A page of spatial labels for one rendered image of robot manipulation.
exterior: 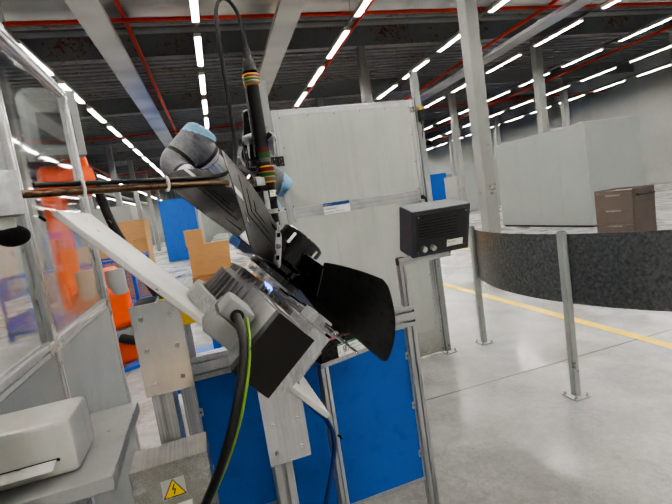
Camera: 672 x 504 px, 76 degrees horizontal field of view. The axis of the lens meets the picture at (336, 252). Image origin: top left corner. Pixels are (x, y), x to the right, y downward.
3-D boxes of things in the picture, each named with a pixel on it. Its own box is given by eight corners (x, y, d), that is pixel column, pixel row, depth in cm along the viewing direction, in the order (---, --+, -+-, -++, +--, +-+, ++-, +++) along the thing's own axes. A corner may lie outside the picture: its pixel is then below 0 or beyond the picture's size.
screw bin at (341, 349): (321, 367, 132) (317, 345, 131) (296, 355, 146) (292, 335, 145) (376, 346, 144) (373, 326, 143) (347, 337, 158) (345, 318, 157)
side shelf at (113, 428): (-37, 537, 73) (-42, 521, 73) (37, 438, 107) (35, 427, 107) (115, 490, 80) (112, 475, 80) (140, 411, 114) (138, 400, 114)
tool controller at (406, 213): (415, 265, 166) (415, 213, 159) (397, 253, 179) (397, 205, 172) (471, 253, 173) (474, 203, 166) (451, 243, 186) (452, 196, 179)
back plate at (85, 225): (347, 449, 83) (351, 443, 83) (21, 212, 64) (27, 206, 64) (290, 364, 133) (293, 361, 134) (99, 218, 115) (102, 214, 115)
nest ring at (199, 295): (282, 375, 96) (293, 361, 96) (184, 301, 88) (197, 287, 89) (264, 343, 121) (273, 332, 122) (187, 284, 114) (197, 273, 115)
